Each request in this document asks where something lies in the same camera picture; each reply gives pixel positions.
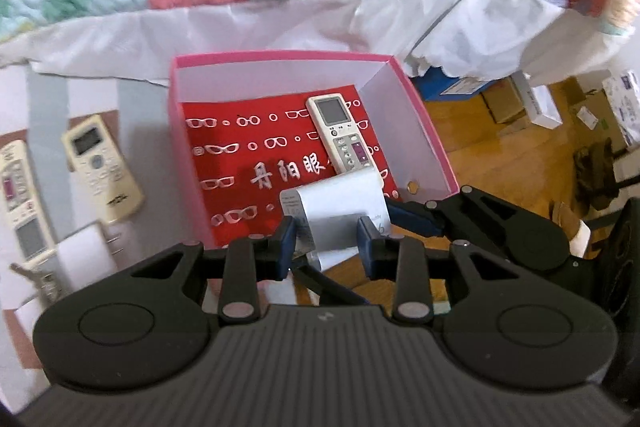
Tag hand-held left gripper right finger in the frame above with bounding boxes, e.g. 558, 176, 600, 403
356, 216, 522, 325

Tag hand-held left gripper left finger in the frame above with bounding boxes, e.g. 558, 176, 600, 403
131, 216, 299, 325

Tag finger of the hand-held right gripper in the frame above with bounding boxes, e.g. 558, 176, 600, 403
291, 264, 372, 306
387, 185, 516, 258

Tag white charger with grey print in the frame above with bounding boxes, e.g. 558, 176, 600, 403
279, 169, 389, 273

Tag pink cardboard box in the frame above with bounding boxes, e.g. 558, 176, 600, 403
168, 52, 460, 253

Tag plain white charger plug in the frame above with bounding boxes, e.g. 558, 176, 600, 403
54, 223, 123, 290

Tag bunch of metal keys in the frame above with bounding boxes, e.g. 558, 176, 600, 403
9, 261, 63, 305

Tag red cloth with glasses print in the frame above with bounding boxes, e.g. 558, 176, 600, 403
180, 83, 401, 250

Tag white remote with grey screen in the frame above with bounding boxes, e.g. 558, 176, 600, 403
305, 94, 379, 175

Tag long white box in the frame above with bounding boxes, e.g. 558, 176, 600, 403
509, 71, 564, 130

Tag open brown cardboard box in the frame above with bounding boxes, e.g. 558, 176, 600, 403
569, 76, 627, 144

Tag small brown cardboard box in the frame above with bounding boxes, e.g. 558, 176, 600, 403
481, 79, 532, 126

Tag striped rug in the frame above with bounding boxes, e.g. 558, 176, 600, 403
0, 66, 223, 408

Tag white box with blue print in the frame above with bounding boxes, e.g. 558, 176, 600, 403
601, 68, 640, 146

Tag cream remote control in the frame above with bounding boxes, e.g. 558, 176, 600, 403
61, 114, 146, 226

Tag white bed skirt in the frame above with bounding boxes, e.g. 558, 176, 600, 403
0, 0, 640, 88

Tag white remote with purple button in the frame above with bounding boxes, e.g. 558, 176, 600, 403
0, 139, 57, 266

